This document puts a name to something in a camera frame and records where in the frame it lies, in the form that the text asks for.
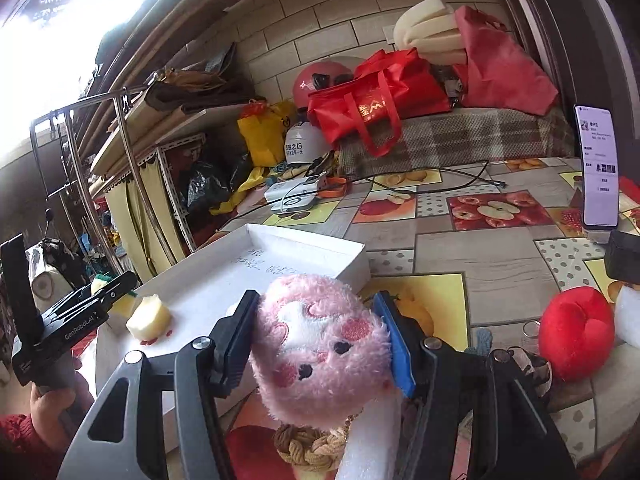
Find beige braided rope knot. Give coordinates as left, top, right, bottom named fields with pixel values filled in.
left=272, top=407, right=363, bottom=467

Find plaid blanket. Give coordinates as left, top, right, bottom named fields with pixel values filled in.
left=336, top=106, right=577, bottom=181

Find white helmet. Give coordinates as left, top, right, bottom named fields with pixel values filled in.
left=284, top=121, right=335, bottom=166

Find smartphone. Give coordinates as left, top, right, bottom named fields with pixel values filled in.
left=573, top=104, right=622, bottom=231

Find white cardboard box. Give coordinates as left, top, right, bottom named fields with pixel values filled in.
left=95, top=223, right=372, bottom=456

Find phone stand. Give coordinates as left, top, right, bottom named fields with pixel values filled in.
left=570, top=187, right=623, bottom=246

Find red helmet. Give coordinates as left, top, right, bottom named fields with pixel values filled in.
left=292, top=57, right=362, bottom=111

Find white angle iron shelf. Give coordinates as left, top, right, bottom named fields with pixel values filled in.
left=152, top=132, right=213, bottom=256

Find person's left forearm red sleeve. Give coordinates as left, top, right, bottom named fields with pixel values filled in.
left=0, top=411, right=68, bottom=480

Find yellow plastic bag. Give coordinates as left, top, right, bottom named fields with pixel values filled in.
left=237, top=100, right=299, bottom=168

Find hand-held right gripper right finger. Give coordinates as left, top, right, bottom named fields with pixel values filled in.
left=372, top=290, right=581, bottom=480

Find black box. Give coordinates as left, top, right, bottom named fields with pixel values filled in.
left=603, top=231, right=640, bottom=287

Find white charger device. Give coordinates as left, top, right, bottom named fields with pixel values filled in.
left=264, top=172, right=328, bottom=213

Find fruit print tablecloth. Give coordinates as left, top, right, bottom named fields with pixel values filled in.
left=197, top=156, right=640, bottom=480

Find yellow curtain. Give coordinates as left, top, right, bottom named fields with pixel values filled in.
left=104, top=156, right=193, bottom=283

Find white foam tube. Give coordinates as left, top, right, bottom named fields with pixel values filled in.
left=334, top=389, right=404, bottom=480

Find white plush toy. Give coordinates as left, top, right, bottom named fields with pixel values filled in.
left=611, top=284, right=640, bottom=350

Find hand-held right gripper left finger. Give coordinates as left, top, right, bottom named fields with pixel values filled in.
left=57, top=289, right=261, bottom=480

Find red tote bag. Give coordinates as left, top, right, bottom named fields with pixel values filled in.
left=306, top=48, right=453, bottom=158

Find person's left hand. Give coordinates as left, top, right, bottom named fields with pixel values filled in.
left=29, top=371, right=96, bottom=430

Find teal knitted item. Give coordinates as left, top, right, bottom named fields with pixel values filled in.
left=467, top=329, right=497, bottom=358

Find yellow sponge piece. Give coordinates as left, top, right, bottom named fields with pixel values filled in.
left=125, top=295, right=173, bottom=342

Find pink plush toy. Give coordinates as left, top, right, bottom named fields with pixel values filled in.
left=249, top=274, right=405, bottom=431

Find wooden boards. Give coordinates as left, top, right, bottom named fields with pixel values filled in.
left=87, top=105, right=236, bottom=198

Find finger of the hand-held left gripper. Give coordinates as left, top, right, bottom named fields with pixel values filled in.
left=70, top=271, right=138, bottom=317

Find red plush apple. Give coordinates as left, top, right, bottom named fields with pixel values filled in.
left=538, top=286, right=616, bottom=383

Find red plush cushion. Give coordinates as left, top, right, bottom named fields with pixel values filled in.
left=224, top=424, right=306, bottom=480

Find large red fabric bag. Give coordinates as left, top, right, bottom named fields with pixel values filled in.
left=452, top=5, right=560, bottom=117

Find small glass jar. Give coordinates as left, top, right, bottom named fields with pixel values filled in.
left=520, top=320, right=542, bottom=356

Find black plastic bag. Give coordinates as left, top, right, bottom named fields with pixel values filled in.
left=186, top=159, right=241, bottom=213

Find yellow knitted toy green top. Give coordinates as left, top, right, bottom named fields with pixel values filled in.
left=90, top=274, right=140, bottom=318

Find metal tube rack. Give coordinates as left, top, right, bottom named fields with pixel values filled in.
left=29, top=87, right=142, bottom=281

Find cream foam pads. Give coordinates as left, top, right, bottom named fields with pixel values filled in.
left=392, top=1, right=471, bottom=67

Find black cable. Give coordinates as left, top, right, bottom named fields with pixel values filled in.
left=350, top=160, right=511, bottom=196

